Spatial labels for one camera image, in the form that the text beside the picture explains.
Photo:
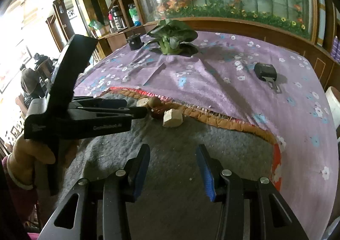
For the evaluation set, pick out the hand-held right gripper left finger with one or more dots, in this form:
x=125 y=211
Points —
x=142 y=173

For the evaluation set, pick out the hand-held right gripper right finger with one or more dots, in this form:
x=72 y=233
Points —
x=207 y=177

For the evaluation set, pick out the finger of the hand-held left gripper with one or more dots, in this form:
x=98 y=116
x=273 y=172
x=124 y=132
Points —
x=106 y=120
x=103 y=103

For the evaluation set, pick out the pale sugarcane piece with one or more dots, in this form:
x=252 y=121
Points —
x=172 y=118
x=142 y=102

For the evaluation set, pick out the red date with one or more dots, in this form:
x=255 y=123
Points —
x=156 y=114

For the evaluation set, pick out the brown longan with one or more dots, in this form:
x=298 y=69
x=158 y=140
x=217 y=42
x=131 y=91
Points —
x=154 y=102

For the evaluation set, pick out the person's left forearm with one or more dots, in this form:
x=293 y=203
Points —
x=16 y=202

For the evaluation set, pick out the person's left hand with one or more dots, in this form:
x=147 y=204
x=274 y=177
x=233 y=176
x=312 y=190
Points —
x=26 y=157

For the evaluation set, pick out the grey mat with red border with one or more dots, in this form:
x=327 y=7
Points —
x=172 y=155

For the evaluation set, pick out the green plastic bag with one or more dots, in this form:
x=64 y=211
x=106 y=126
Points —
x=95 y=25

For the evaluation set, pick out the wooden side cabinet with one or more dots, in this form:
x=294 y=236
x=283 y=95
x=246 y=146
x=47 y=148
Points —
x=114 y=40

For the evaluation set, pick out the black cylindrical holder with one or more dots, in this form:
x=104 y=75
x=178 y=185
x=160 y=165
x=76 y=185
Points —
x=134 y=42

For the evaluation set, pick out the pink bottle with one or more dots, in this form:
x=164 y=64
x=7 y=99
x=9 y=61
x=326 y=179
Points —
x=110 y=20

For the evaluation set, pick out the black thermos jug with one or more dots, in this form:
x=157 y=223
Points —
x=117 y=18

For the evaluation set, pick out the green plastic bottle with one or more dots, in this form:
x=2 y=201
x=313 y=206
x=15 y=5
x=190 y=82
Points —
x=134 y=15

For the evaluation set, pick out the green bok choy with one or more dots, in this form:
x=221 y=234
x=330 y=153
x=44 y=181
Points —
x=172 y=34

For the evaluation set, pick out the purple floral tablecloth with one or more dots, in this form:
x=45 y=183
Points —
x=225 y=64

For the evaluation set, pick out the black belt buckle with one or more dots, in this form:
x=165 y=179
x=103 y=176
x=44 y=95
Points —
x=265 y=71

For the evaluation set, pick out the white bucket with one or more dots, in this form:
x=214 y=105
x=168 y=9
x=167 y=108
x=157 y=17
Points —
x=333 y=104

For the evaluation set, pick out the framed wall picture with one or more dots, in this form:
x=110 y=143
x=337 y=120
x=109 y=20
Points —
x=10 y=70

